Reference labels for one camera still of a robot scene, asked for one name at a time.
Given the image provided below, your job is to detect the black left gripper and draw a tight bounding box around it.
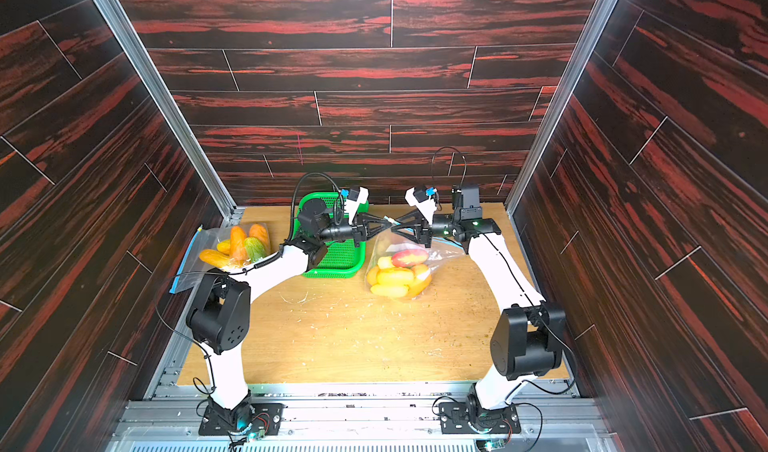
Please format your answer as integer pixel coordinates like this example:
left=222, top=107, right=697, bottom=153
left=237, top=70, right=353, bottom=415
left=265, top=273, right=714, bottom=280
left=313, top=214, right=387, bottom=251

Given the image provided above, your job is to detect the red mango bottom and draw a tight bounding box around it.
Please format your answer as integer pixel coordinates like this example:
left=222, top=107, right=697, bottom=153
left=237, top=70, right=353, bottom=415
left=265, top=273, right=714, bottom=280
left=391, top=249, right=429, bottom=268

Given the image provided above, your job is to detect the curved yellow mango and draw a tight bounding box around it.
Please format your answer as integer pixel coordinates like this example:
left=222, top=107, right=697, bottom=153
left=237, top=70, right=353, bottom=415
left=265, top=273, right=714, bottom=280
left=370, top=284, right=410, bottom=299

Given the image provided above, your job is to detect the green yellow mango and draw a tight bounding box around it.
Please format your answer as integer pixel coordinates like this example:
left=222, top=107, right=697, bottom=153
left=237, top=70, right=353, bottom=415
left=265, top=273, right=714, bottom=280
left=243, top=237, right=269, bottom=263

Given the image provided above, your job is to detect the clear zip-top bag blue zipper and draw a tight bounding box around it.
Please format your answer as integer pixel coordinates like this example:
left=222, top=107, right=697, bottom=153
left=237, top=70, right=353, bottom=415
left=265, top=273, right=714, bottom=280
left=169, top=222, right=273, bottom=294

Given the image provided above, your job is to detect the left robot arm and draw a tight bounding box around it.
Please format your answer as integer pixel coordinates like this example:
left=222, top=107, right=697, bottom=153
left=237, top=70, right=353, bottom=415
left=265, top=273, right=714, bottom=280
left=186, top=199, right=392, bottom=432

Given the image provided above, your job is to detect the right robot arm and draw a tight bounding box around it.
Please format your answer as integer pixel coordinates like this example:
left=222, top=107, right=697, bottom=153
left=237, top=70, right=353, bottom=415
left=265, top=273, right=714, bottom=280
left=391, top=185, right=566, bottom=411

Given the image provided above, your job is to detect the green plastic basket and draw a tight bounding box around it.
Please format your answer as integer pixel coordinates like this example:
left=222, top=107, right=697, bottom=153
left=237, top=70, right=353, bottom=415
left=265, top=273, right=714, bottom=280
left=299, top=192, right=367, bottom=279

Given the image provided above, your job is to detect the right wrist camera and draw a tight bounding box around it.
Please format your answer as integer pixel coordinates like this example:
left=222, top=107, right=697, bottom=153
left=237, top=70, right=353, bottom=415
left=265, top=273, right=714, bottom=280
left=405, top=186, right=439, bottom=224

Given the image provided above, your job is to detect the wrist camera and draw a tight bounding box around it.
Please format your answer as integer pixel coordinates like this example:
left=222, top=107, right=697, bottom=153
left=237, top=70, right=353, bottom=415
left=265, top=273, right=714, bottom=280
left=405, top=186, right=439, bottom=224
left=341, top=186, right=369, bottom=220

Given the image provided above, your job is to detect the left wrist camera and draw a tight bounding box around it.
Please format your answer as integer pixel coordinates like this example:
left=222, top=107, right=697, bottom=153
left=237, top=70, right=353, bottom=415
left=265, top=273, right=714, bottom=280
left=341, top=186, right=369, bottom=220

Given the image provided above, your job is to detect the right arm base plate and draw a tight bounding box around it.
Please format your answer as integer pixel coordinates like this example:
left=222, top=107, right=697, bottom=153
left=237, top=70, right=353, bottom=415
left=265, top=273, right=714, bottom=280
left=431, top=396, right=521, bottom=435

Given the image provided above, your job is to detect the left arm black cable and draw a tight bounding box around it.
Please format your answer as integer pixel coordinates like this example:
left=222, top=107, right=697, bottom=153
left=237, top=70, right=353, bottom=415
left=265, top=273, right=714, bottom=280
left=154, top=171, right=343, bottom=393

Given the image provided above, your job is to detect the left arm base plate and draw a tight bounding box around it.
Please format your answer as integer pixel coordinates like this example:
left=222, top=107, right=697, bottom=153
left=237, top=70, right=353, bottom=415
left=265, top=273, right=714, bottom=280
left=198, top=401, right=285, bottom=439

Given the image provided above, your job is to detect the aluminium front rail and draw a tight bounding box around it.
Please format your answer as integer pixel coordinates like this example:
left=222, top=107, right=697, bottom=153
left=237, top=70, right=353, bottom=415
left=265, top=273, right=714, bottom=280
left=107, top=382, right=620, bottom=451

